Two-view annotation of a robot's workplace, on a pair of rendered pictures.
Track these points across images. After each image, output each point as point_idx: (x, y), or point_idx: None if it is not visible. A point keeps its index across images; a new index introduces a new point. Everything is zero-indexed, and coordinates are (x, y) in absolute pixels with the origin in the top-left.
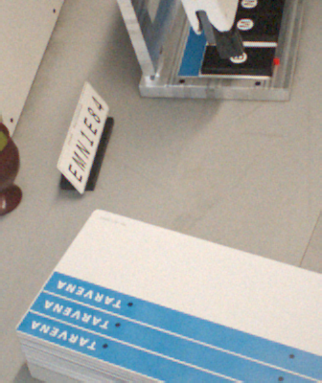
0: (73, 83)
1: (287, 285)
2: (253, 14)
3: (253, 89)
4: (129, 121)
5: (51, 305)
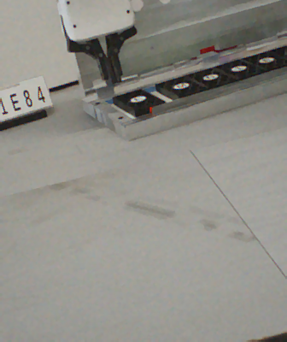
0: (77, 94)
1: None
2: (196, 83)
3: (114, 120)
4: (54, 119)
5: None
